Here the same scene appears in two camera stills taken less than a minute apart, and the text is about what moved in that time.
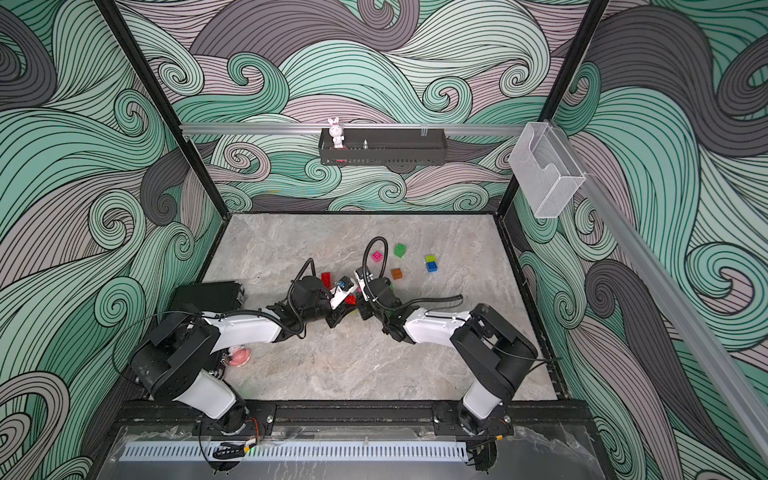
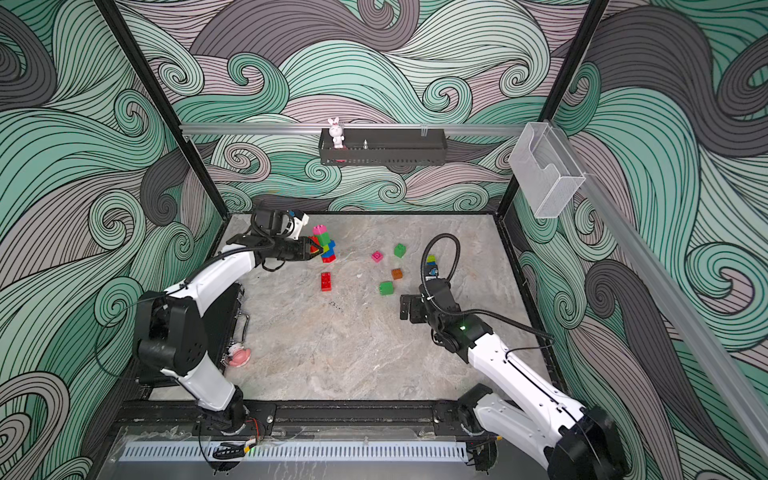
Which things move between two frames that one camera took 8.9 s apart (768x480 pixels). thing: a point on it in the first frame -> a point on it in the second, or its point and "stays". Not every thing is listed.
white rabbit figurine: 336,131 stays
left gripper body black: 323,312 -> 290,250
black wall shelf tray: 385,147 stays
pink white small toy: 240,355 stays
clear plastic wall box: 546,170 stays
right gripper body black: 367,311 -> 420,311
